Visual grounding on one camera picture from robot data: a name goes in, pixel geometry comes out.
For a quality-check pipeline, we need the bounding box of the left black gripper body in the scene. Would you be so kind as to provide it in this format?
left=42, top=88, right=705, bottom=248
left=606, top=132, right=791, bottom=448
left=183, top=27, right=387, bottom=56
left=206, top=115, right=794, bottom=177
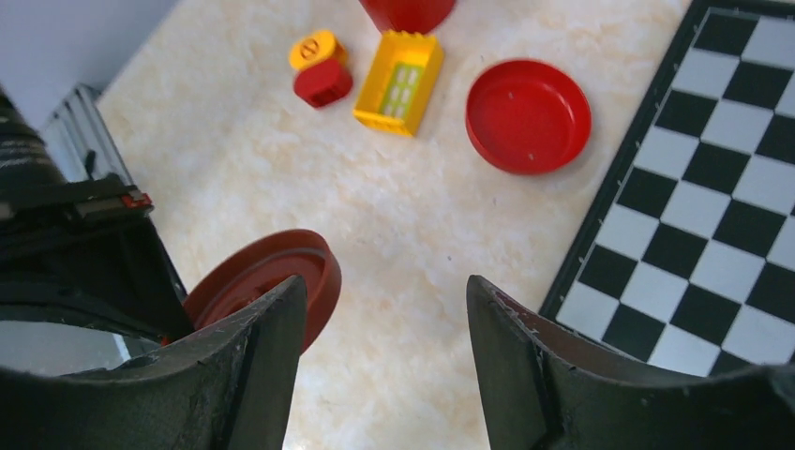
left=1, top=94, right=194, bottom=341

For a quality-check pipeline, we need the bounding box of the black white chessboard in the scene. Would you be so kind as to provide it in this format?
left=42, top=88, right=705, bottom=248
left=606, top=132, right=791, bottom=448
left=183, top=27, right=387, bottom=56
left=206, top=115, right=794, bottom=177
left=542, top=1, right=794, bottom=377

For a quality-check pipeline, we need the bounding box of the yellow toy tray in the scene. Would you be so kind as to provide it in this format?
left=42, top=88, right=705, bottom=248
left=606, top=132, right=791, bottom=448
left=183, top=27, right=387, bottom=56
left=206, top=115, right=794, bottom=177
left=352, top=30, right=444, bottom=137

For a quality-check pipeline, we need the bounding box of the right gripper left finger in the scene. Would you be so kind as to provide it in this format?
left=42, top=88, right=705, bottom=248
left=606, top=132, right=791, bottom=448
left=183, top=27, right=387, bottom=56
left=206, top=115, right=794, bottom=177
left=1, top=276, right=308, bottom=449

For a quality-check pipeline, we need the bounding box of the red oval dish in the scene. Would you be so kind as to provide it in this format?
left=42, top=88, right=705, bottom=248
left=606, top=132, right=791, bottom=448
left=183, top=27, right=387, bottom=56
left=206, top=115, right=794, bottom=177
left=465, top=59, right=593, bottom=175

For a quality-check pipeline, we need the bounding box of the brown round lid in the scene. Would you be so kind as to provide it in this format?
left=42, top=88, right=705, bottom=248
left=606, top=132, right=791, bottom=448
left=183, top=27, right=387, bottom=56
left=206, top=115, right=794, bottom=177
left=183, top=229, right=342, bottom=352

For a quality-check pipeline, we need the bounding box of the steel lunch box bowl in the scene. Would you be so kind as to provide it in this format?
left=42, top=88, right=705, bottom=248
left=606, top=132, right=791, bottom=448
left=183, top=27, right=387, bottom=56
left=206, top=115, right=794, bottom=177
left=1, top=321, right=159, bottom=376

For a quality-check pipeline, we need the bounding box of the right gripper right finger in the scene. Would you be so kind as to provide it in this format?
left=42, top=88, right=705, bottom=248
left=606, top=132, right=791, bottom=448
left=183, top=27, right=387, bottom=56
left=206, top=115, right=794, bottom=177
left=466, top=276, right=794, bottom=449

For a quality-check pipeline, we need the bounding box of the red toy block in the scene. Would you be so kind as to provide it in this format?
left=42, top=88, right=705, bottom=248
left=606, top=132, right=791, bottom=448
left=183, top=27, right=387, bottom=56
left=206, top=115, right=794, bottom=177
left=293, top=58, right=353, bottom=109

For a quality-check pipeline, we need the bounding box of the red cylindrical cup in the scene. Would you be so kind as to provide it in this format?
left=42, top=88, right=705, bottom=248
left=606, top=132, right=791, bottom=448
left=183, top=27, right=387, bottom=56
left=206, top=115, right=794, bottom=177
left=359, top=0, right=457, bottom=34

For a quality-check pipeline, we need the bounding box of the yellow toy block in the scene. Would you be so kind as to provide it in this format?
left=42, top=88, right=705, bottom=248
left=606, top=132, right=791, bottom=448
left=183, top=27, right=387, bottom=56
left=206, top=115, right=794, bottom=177
left=289, top=29, right=348, bottom=71

